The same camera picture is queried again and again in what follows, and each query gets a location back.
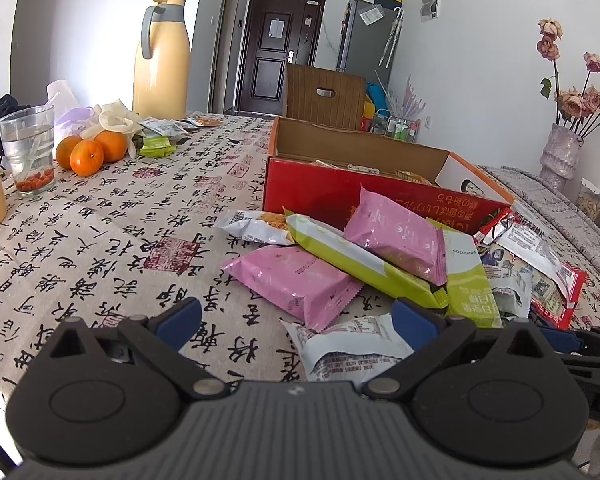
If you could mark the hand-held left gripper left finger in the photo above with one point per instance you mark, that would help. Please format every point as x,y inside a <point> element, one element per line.
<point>180,317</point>

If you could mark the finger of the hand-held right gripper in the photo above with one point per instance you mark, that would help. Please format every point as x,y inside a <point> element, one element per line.
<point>592,364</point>
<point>555,335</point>

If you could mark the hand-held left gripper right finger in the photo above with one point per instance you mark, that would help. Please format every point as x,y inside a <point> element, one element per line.
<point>415,322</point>

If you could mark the red snack packet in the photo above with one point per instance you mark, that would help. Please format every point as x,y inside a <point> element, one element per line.
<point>495,220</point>
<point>555,280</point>

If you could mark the green white snack packet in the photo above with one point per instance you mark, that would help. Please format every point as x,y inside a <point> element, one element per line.
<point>472,285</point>

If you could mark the white blue snack packet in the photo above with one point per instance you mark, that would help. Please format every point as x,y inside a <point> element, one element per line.
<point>510,282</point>

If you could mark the white orange crisp packet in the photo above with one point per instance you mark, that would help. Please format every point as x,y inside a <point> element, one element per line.
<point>250,225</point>
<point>340,350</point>

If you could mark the long green white packet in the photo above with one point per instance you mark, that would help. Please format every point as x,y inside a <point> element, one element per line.
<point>350,262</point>

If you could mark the pink snack packet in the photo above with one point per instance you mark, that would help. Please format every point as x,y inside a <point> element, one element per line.
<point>395,232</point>
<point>290,280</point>

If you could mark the cardboard box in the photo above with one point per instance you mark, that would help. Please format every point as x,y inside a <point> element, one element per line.
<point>330,195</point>

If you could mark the clear storage jar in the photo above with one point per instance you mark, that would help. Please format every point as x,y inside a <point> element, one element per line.
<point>592,202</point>

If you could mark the grey patterned blanket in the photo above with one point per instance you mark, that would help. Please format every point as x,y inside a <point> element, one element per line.
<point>530,185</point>

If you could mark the small green packet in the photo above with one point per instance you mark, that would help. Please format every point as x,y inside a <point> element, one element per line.
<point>157,146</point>

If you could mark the pale textured vase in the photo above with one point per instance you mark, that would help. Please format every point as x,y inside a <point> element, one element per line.
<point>560,155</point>

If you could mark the orange fruit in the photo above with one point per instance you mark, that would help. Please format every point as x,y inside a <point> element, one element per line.
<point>65,149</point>
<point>86,158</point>
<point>112,145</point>

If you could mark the small white packet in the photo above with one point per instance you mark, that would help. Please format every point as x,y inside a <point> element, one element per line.
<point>162,126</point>

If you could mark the small orange crisp packet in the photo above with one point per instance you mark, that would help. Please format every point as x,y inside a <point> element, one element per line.
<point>207,121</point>

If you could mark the white rubber glove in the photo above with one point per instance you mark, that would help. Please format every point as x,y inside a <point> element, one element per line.
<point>115,116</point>

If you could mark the clear glass cup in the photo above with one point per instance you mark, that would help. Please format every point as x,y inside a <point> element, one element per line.
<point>27,150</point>

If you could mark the wooden chair back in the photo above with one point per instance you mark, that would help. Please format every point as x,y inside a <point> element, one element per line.
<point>325,110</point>

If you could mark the blue plastic item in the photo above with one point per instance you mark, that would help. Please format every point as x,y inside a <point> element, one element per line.
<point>375,95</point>

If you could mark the dried pink roses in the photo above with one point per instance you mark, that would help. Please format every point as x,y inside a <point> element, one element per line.
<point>575,102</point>

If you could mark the white tissue pack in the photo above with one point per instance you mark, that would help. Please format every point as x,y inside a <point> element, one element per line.
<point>65,107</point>

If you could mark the yellow thermos jug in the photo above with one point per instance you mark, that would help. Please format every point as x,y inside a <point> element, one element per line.
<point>162,70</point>

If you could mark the black bag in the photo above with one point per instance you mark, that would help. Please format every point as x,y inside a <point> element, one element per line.
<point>2,112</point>

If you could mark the dark brown door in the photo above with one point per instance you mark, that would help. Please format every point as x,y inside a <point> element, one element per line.
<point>275,60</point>

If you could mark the grey refrigerator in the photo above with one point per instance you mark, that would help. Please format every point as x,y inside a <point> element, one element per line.
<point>367,45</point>

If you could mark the white folded umbrella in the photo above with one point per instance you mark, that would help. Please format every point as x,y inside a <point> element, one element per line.
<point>392,35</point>

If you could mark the white wall panel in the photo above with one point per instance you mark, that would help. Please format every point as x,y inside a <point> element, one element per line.
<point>431,2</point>

